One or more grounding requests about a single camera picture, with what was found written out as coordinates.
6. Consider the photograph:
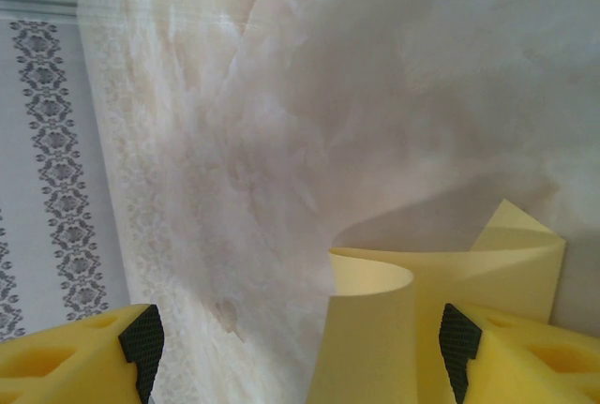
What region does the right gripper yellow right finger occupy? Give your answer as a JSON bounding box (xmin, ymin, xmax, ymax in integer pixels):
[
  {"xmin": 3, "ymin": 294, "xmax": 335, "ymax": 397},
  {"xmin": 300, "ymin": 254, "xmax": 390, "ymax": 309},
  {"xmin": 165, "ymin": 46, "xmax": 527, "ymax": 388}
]
[{"xmin": 439, "ymin": 303, "xmax": 600, "ymax": 404}]

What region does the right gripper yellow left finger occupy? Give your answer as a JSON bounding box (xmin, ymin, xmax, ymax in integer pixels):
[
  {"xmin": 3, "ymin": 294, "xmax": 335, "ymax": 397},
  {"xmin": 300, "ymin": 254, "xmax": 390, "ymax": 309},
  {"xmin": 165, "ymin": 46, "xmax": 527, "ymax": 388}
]
[{"xmin": 0, "ymin": 303, "xmax": 166, "ymax": 404}]

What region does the yellow square paper sheet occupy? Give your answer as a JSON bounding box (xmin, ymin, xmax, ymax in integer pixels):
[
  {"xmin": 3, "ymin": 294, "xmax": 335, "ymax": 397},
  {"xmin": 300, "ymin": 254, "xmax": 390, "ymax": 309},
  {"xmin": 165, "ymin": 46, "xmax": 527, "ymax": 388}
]
[{"xmin": 304, "ymin": 197, "xmax": 569, "ymax": 404}]

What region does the aluminium corner post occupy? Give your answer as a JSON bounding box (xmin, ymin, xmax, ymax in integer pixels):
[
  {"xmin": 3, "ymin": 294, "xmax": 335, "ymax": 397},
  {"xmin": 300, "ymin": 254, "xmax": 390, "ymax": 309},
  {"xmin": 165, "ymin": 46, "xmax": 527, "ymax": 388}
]
[{"xmin": 0, "ymin": 0, "xmax": 81, "ymax": 17}]

